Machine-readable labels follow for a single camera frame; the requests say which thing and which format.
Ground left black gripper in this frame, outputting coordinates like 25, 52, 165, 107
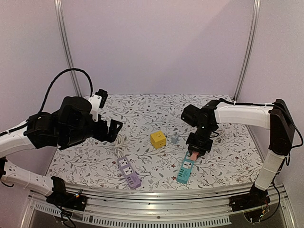
62, 114, 123, 146

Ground pink plug adapter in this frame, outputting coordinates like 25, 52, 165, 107
190, 151, 199, 161

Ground teal power strip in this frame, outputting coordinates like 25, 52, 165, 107
176, 152, 195, 184

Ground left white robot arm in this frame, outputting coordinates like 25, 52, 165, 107
0, 95, 123, 206

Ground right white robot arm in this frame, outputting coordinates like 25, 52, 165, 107
181, 98, 299, 207

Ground grey blue plug adapter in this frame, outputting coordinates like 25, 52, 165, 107
171, 132, 179, 144

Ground yellow cube socket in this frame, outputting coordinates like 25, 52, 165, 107
150, 131, 167, 149

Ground floral table cloth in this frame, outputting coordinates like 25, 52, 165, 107
47, 95, 262, 191

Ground purple power strip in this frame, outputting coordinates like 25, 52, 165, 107
117, 156, 142, 190

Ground white cord of purple strip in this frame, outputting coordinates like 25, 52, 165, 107
111, 133, 126, 159

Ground white cord of teal strip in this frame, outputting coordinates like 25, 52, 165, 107
212, 127, 226, 144

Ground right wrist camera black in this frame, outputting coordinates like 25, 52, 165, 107
181, 104, 201, 127

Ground aluminium front rail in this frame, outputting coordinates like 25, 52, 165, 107
20, 182, 296, 228

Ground left black camera cable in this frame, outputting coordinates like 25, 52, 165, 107
39, 68, 95, 114

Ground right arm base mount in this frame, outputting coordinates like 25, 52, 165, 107
228, 184, 270, 212

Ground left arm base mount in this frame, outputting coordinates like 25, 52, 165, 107
46, 176, 88, 211

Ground right aluminium frame post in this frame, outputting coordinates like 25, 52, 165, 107
233, 0, 261, 101

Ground aluminium frame post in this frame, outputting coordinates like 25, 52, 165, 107
54, 0, 83, 97
233, 0, 261, 101

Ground left aluminium frame post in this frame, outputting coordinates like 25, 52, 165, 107
54, 0, 83, 97

